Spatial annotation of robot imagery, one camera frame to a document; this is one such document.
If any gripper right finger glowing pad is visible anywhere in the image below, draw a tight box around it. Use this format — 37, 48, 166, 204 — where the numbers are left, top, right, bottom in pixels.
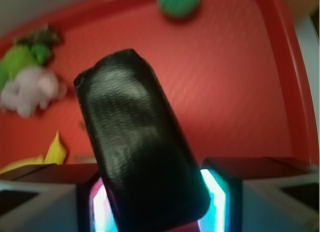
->
198, 157, 320, 232

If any green plush toy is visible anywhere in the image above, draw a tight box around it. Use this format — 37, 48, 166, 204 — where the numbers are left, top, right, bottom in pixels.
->
0, 43, 53, 90

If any yellow microfiber cloth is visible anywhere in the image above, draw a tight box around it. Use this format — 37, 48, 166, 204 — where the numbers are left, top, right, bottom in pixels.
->
0, 131, 67, 174

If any black box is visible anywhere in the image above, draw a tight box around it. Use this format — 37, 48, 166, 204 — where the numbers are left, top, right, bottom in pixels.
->
73, 49, 211, 232

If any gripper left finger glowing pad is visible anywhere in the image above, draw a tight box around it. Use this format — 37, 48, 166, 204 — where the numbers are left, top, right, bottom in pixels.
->
0, 163, 118, 232

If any green textured ball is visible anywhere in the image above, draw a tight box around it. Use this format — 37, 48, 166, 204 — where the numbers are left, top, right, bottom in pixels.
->
156, 0, 202, 19

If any pink plush toy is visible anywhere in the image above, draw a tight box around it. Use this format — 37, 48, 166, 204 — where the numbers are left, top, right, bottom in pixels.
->
0, 66, 67, 118

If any dark pinecone object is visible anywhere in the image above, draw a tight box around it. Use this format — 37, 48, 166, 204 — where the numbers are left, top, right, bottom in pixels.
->
12, 24, 62, 49

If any red plastic tray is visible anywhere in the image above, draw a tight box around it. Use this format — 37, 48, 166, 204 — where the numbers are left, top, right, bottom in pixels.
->
0, 0, 319, 167

